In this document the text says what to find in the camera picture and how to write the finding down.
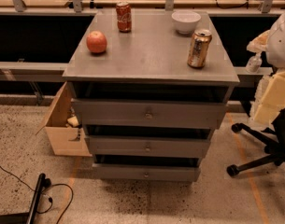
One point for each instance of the black office chair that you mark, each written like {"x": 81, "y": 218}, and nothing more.
{"x": 275, "y": 150}

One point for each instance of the clear plastic bottle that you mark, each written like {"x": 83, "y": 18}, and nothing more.
{"x": 254, "y": 63}

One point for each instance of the white ceramic bowl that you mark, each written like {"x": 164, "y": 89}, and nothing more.
{"x": 185, "y": 22}

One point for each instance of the open cardboard box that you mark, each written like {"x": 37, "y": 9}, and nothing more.
{"x": 66, "y": 139}

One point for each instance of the top grey drawer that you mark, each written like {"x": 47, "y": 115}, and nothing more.
{"x": 149, "y": 113}

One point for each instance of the grey drawer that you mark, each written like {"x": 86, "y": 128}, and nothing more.
{"x": 149, "y": 147}
{"x": 149, "y": 113}
{"x": 158, "y": 173}

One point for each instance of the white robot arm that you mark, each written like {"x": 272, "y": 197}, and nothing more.
{"x": 275, "y": 48}

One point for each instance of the red apple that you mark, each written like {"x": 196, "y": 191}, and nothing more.
{"x": 96, "y": 42}

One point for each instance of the bottom grey drawer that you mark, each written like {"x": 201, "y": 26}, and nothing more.
{"x": 158, "y": 173}

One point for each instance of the black stand base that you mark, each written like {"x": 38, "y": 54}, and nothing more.
{"x": 28, "y": 217}

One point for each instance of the orange gold soda can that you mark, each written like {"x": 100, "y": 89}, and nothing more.
{"x": 201, "y": 39}

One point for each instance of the grey drawer cabinet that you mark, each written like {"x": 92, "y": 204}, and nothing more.
{"x": 148, "y": 64}

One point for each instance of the red cola can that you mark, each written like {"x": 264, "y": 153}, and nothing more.
{"x": 124, "y": 16}

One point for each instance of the middle grey drawer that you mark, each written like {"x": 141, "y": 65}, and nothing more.
{"x": 149, "y": 147}

